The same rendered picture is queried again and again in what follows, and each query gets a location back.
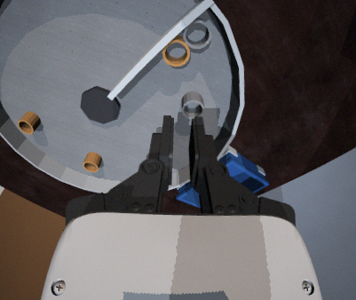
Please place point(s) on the blue tray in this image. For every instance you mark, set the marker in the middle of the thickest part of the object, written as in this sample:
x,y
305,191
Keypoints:
x,y
239,165

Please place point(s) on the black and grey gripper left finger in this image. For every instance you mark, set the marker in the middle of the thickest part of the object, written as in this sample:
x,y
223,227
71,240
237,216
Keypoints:
x,y
144,190

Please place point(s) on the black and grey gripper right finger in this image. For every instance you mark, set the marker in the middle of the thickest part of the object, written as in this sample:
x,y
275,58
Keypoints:
x,y
225,194

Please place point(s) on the bronze bushing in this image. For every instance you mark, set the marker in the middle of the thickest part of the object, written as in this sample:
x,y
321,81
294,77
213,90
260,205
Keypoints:
x,y
94,160
29,118
176,62

